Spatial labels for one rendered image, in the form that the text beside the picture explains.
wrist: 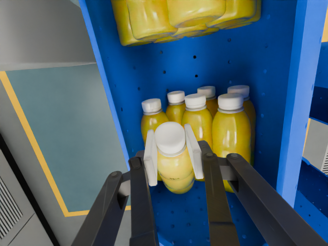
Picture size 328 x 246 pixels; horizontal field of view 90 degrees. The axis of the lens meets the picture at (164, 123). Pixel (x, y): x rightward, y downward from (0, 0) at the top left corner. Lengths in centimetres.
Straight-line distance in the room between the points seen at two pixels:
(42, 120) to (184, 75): 151
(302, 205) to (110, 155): 140
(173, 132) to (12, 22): 61
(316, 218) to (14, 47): 117
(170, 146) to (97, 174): 167
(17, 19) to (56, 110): 103
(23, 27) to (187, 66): 54
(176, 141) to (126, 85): 18
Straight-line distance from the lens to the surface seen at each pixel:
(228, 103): 28
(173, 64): 40
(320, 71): 66
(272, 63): 35
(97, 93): 148
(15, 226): 216
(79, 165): 184
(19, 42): 70
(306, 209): 94
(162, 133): 20
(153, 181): 16
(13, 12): 74
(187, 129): 19
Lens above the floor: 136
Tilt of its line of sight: 69 degrees down
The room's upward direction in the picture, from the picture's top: 176 degrees clockwise
